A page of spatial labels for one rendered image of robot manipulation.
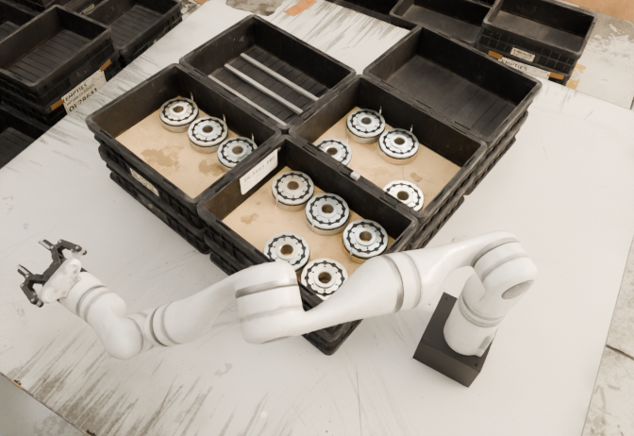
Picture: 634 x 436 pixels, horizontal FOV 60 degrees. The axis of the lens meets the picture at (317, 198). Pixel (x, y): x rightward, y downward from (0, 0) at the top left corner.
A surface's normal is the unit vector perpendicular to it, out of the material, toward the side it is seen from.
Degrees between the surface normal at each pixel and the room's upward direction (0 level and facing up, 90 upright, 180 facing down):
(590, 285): 0
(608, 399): 0
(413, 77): 0
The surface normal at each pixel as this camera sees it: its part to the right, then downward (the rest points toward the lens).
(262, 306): -0.12, -0.20
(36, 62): 0.03, -0.60
